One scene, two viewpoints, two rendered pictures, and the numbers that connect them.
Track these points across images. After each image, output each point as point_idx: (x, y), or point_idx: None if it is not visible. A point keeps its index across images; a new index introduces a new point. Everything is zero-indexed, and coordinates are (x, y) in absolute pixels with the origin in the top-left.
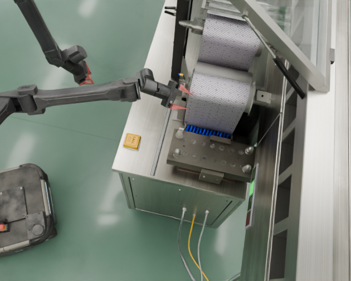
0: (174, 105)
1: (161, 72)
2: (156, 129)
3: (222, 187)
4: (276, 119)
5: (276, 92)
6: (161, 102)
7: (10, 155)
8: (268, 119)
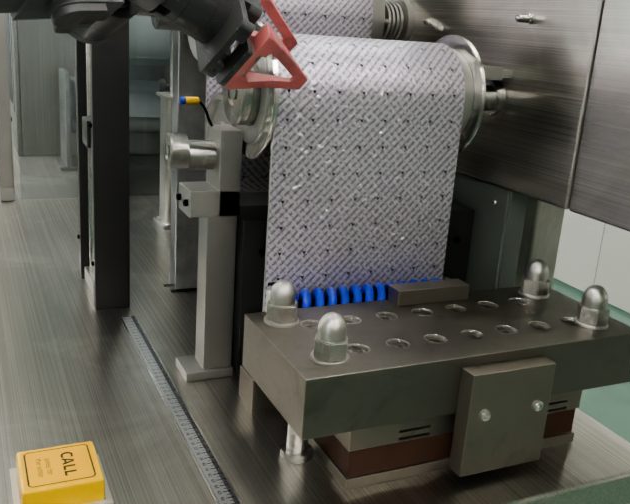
0: (269, 24)
1: (53, 310)
2: (146, 418)
3: (554, 468)
4: None
5: (515, 12)
6: (203, 60)
7: None
8: (556, 69)
